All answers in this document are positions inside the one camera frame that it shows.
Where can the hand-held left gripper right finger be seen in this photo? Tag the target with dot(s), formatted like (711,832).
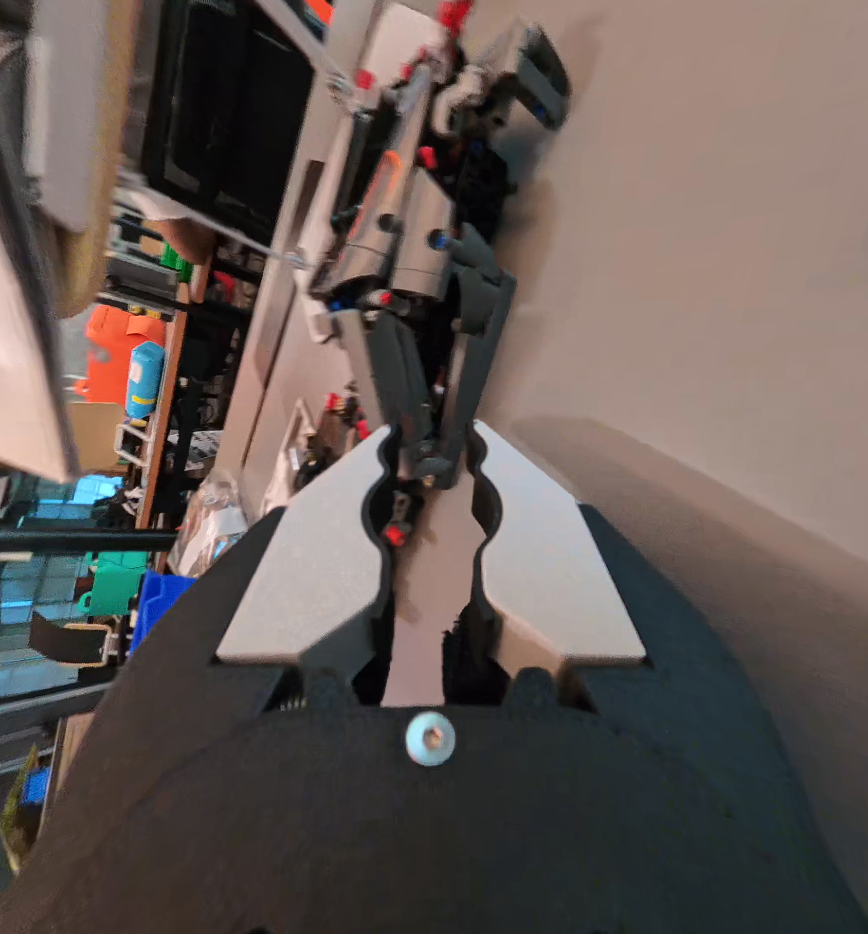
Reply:
(558,584)

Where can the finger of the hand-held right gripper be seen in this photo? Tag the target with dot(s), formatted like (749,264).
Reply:
(69,109)
(3,328)

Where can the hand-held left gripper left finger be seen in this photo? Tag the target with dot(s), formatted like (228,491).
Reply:
(310,584)

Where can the grey and black lego car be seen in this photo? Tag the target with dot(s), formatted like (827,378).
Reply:
(419,241)

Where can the orange plastic container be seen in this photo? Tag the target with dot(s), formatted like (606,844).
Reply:
(105,350)

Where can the blue plastic bin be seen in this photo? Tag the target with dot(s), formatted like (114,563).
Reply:
(164,595)

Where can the blue cylinder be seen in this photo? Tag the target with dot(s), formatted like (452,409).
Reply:
(144,379)

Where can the black monitor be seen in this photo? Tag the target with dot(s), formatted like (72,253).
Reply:
(229,109)

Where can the wooden shelf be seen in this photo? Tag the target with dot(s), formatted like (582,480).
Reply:
(175,394)

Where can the green plastic container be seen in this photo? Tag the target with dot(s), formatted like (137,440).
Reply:
(116,584)

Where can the black metal bar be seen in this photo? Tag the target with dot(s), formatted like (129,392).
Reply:
(76,540)

